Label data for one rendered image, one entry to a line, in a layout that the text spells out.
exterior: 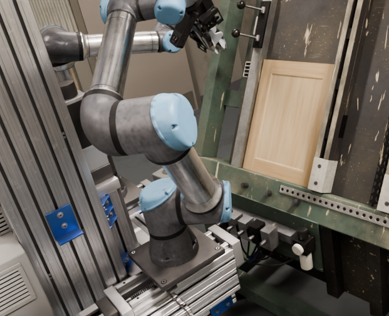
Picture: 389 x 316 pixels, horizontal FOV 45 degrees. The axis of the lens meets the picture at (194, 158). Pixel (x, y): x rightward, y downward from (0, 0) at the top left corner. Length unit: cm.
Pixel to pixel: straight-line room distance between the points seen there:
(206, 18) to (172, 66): 375
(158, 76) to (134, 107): 412
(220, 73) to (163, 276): 118
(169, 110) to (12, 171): 54
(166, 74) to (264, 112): 312
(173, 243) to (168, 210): 12
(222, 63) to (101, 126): 138
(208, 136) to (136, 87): 276
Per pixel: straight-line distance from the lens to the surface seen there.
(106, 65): 108
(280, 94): 201
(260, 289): 251
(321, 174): 180
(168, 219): 131
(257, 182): 201
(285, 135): 197
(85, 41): 164
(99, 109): 97
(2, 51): 123
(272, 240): 192
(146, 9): 122
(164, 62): 506
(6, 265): 135
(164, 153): 95
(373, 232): 174
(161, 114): 90
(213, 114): 225
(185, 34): 137
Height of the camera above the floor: 190
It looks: 26 degrees down
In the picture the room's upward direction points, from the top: 13 degrees counter-clockwise
